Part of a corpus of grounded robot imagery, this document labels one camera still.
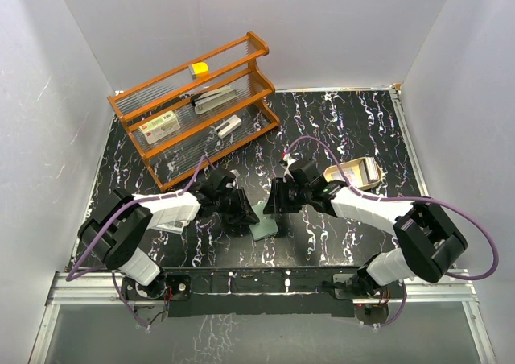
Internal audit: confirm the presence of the orange wooden three-tier rack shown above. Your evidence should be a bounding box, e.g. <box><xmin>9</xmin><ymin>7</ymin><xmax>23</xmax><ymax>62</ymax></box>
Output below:
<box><xmin>108</xmin><ymin>31</ymin><xmax>280</xmax><ymax>191</ymax></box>

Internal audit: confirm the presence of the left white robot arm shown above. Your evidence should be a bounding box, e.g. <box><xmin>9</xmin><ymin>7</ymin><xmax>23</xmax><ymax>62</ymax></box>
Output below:
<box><xmin>68</xmin><ymin>168</ymin><xmax>260</xmax><ymax>299</ymax></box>

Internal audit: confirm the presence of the stack of cards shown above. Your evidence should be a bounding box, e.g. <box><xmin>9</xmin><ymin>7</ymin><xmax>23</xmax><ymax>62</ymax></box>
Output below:
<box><xmin>361</xmin><ymin>157</ymin><xmax>381</xmax><ymax>184</ymax></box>

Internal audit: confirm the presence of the purple cable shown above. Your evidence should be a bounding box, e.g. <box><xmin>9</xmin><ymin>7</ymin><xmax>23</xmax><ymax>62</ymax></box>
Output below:
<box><xmin>282</xmin><ymin>136</ymin><xmax>500</xmax><ymax>281</ymax></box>
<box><xmin>64</xmin><ymin>154</ymin><xmax>214</xmax><ymax>283</ymax></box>

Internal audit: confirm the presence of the aluminium frame rail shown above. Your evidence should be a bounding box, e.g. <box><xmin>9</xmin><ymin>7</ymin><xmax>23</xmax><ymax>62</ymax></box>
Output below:
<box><xmin>389</xmin><ymin>84</ymin><xmax>496</xmax><ymax>363</ymax></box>

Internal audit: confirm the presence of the white staples box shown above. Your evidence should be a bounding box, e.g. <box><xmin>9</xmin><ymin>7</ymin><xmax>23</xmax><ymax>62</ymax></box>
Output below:
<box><xmin>138</xmin><ymin>111</ymin><xmax>180</xmax><ymax>144</ymax></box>

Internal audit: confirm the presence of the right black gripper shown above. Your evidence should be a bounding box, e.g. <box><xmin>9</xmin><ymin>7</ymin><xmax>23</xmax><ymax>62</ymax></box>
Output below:
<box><xmin>264</xmin><ymin>177</ymin><xmax>311</xmax><ymax>214</ymax></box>

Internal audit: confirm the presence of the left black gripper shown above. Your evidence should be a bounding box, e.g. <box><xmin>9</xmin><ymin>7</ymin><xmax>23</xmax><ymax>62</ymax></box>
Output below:
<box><xmin>215</xmin><ymin>186</ymin><xmax>258</xmax><ymax>225</ymax></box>

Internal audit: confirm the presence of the yellow grey tape measure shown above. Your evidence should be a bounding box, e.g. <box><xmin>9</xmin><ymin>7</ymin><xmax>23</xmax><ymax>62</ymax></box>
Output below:
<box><xmin>188</xmin><ymin>62</ymin><xmax>210</xmax><ymax>80</ymax></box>

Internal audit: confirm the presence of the beige card tray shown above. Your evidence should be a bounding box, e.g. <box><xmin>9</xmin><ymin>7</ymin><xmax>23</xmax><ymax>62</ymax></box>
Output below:
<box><xmin>323</xmin><ymin>156</ymin><xmax>383</xmax><ymax>191</ymax></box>

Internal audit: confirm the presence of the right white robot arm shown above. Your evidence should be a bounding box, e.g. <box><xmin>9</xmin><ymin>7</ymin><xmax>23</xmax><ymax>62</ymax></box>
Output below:
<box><xmin>263</xmin><ymin>159</ymin><xmax>468</xmax><ymax>297</ymax></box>

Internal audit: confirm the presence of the small white stapler remover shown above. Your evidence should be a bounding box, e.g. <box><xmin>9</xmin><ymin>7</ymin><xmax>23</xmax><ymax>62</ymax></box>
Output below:
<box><xmin>215</xmin><ymin>114</ymin><xmax>241</xmax><ymax>139</ymax></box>

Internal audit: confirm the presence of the white blue patterned card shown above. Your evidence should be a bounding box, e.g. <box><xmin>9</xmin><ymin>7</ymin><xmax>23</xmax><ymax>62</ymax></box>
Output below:
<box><xmin>344</xmin><ymin>168</ymin><xmax>362</xmax><ymax>187</ymax></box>

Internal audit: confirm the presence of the white paper card with code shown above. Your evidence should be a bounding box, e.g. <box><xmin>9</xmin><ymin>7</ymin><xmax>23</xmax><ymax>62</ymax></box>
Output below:
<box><xmin>155</xmin><ymin>221</ymin><xmax>189</xmax><ymax>234</ymax></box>

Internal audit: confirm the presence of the grey black stapler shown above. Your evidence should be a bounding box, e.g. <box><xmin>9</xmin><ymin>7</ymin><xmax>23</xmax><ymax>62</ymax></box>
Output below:
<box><xmin>191</xmin><ymin>86</ymin><xmax>237</xmax><ymax>115</ymax></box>

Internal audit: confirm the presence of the green card holder wallet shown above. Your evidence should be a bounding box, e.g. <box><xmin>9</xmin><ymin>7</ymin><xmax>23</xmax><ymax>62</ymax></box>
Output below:
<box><xmin>249</xmin><ymin>202</ymin><xmax>278</xmax><ymax>242</ymax></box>

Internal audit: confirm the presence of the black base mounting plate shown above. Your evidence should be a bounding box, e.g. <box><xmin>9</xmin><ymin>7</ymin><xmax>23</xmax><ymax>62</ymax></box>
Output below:
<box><xmin>165</xmin><ymin>266</ymin><xmax>402</xmax><ymax>317</ymax></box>

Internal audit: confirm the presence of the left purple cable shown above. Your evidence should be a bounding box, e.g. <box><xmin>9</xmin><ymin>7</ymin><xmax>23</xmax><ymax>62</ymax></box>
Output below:
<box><xmin>64</xmin><ymin>154</ymin><xmax>214</xmax><ymax>283</ymax></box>

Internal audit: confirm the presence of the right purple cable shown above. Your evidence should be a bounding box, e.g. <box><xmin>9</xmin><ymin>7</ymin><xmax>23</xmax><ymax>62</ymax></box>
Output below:
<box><xmin>282</xmin><ymin>136</ymin><xmax>500</xmax><ymax>281</ymax></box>

